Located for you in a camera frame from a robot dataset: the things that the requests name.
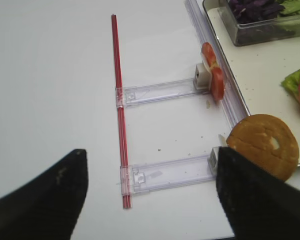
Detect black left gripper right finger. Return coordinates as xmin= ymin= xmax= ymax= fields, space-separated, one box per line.
xmin=216 ymin=147 xmax=300 ymax=240

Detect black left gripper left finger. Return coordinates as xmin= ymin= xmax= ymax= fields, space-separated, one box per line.
xmin=0 ymin=149 xmax=88 ymax=240

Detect upright tomato slices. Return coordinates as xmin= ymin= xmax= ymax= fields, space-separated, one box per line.
xmin=201 ymin=42 xmax=225 ymax=102

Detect lettuce leaf on tray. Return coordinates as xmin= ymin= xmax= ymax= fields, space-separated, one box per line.
xmin=281 ymin=69 xmax=300 ymax=100

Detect green lettuce in container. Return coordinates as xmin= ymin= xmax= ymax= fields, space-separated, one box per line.
xmin=278 ymin=0 xmax=300 ymax=35

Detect white pusher block lower left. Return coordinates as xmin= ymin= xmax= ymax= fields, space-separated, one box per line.
xmin=208 ymin=134 xmax=228 ymax=177

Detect white pusher block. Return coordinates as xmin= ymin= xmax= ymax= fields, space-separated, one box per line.
xmin=208 ymin=134 xmax=228 ymax=177
xmin=193 ymin=63 xmax=212 ymax=91

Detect brown bun bottom slice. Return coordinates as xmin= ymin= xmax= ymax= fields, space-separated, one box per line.
xmin=226 ymin=114 xmax=300 ymax=182

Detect red rod left side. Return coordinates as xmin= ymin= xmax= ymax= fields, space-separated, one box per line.
xmin=111 ymin=14 xmax=134 ymax=210

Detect metal tray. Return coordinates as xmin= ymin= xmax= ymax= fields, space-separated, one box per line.
xmin=202 ymin=0 xmax=300 ymax=168

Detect white pusher block upper left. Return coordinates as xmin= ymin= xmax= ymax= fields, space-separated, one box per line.
xmin=193 ymin=63 xmax=212 ymax=91

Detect clear plastic salad container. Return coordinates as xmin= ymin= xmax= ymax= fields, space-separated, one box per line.
xmin=218 ymin=0 xmax=300 ymax=46

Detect purple cabbage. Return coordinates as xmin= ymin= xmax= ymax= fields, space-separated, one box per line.
xmin=227 ymin=0 xmax=285 ymax=24

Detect clear rail lower left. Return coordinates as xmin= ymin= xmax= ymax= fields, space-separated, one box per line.
xmin=120 ymin=155 xmax=215 ymax=196

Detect clear rail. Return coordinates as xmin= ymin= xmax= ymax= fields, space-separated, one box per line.
xmin=120 ymin=155 xmax=215 ymax=196
xmin=115 ymin=78 xmax=210 ymax=109

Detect clear rail upper left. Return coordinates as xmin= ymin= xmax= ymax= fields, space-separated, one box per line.
xmin=115 ymin=78 xmax=210 ymax=109

